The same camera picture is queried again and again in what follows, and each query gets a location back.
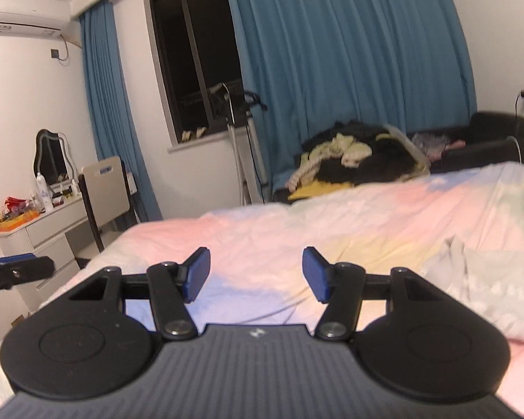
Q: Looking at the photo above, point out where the wide blue curtain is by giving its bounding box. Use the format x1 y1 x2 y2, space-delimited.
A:
220 0 479 204

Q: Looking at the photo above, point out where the white air conditioner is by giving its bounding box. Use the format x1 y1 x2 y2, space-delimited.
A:
0 0 71 36

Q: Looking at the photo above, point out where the pastel bed quilt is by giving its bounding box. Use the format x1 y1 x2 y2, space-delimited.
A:
0 161 524 417

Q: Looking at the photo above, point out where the clear plastic bag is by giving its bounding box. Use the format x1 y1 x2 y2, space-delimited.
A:
384 123 448 171

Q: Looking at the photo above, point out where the white spray bottle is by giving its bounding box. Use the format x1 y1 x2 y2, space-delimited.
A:
36 173 54 214

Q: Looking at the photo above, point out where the black sofa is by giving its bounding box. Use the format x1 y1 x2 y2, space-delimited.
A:
408 111 524 173

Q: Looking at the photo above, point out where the dark window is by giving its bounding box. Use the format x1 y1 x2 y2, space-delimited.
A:
143 0 245 149

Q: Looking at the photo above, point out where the cream knitted scarf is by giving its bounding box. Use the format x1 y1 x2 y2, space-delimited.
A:
288 132 373 193

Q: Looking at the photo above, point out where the pile of dark clothes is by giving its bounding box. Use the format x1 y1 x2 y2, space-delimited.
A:
294 120 431 186

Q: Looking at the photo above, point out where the white dressing table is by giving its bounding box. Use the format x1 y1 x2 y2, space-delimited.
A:
0 194 97 310

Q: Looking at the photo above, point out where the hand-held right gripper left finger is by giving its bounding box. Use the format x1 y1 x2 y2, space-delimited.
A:
48 247 211 342

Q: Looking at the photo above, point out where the vanity mirror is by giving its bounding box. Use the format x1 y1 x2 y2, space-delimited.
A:
35 128 77 184

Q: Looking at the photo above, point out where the white charging cable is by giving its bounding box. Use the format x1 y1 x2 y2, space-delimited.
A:
507 96 524 167

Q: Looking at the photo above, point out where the garment steamer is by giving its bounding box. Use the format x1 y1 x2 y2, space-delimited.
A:
207 82 271 206

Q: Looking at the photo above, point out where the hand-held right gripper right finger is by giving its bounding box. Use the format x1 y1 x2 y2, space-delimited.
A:
302 247 466 342

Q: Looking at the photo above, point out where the white patterned blanket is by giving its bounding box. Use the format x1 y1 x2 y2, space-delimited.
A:
419 233 524 343

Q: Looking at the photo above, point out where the orange tray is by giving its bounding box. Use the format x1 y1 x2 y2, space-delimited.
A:
0 196 42 233

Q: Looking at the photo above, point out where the yellow cloth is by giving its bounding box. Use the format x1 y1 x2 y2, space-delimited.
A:
288 181 354 201

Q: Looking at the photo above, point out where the beige chair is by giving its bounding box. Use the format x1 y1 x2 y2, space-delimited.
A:
78 156 138 254

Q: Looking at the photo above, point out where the narrow blue curtain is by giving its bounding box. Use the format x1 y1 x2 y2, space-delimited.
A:
79 0 164 223

